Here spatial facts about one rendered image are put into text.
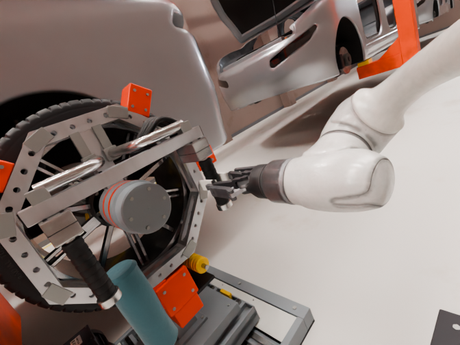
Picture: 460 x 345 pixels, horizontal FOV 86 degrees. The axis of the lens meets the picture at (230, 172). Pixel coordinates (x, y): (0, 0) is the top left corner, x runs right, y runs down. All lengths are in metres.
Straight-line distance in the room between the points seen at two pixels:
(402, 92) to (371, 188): 0.16
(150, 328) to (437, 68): 0.76
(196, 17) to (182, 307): 6.23
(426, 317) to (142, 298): 1.04
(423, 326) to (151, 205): 1.07
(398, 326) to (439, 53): 1.06
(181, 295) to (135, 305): 0.24
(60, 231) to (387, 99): 0.59
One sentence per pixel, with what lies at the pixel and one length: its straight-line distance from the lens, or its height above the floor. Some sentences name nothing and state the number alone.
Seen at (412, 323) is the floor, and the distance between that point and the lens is 1.30.
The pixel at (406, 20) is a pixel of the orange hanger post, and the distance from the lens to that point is 3.87.
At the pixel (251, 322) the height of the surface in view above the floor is 0.12.
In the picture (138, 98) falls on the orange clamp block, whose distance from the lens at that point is 0.83.
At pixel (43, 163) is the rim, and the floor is 1.05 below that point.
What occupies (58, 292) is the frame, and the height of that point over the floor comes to 0.75.
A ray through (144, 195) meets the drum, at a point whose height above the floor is 0.88.
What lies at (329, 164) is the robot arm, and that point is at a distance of 0.41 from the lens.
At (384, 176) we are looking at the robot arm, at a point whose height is 0.84.
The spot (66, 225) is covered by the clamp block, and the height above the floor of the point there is 0.93.
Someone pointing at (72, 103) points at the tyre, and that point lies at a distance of 0.87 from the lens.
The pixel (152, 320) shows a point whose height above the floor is 0.59.
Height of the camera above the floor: 1.03
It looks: 17 degrees down
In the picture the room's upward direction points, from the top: 23 degrees counter-clockwise
